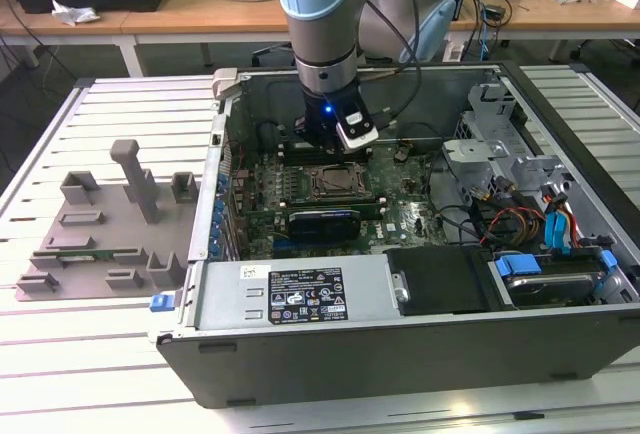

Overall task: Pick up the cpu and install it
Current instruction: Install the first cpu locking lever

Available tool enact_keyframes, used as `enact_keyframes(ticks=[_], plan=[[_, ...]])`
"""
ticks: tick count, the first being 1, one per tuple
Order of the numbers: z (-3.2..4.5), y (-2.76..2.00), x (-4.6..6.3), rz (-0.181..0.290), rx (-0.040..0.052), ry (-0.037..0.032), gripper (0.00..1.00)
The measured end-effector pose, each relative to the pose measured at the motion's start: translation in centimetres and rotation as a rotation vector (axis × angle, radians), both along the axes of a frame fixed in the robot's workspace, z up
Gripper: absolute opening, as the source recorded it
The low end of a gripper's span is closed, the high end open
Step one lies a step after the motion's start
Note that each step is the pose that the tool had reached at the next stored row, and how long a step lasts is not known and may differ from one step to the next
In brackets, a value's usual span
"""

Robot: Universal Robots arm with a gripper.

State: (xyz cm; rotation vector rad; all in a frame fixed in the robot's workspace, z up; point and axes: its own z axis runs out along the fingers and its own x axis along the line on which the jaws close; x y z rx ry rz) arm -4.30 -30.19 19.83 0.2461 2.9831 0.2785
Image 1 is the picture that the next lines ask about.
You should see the silver CPU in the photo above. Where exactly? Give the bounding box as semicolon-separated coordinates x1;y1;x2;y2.
323;169;359;191

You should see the metal socket cover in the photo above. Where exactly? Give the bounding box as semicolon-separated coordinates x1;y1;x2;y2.
312;164;372;200

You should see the CPU socket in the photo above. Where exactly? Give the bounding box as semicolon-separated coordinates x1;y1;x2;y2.
309;163;375;201

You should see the black graphics card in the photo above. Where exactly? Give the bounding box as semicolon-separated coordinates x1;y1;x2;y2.
287;207;361;244

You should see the green motherboard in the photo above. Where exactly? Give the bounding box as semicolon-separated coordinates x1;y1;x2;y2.
234;141;451;258

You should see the silver finned chipset heatsink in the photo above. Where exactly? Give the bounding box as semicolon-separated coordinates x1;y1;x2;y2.
407;199;442;235

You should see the grey metal disk bay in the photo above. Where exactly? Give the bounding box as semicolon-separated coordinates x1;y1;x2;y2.
442;81;576;215

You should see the grey power supply unit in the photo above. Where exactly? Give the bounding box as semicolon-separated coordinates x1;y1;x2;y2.
191;256;404;331

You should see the black plastic drive shroud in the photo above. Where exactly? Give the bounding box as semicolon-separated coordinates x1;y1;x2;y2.
385;247;496;316

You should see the grey plastic parts rack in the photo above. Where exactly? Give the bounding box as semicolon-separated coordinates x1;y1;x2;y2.
13;138;205;304

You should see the hard disk blue carrier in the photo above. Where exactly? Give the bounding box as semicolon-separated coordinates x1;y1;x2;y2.
492;248;619;309

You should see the crumpled white plastic wrap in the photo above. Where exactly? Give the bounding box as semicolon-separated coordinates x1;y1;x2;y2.
50;0;100;28

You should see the black open PC case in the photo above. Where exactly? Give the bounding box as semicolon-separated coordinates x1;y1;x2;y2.
148;59;640;410

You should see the green RAM stick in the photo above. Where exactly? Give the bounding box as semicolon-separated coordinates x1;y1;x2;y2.
55;251;120;262

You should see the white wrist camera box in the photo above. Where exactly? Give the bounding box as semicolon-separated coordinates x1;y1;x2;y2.
334;111;380;154

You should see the grey case latch handle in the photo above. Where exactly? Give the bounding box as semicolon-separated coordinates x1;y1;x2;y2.
211;67;240;101

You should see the white plastic bracket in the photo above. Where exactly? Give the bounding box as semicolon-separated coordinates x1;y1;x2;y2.
444;38;470;62

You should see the thin blue cable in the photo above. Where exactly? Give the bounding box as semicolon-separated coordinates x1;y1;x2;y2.
478;1;490;61

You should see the coloured power wire bundle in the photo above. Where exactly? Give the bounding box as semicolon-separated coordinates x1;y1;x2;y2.
479;205;547;248

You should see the blue flat data wire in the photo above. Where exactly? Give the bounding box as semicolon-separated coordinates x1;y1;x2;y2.
553;192;574;256
542;208;562;256

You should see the orange data wire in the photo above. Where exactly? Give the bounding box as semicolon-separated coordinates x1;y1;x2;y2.
565;203;596;251

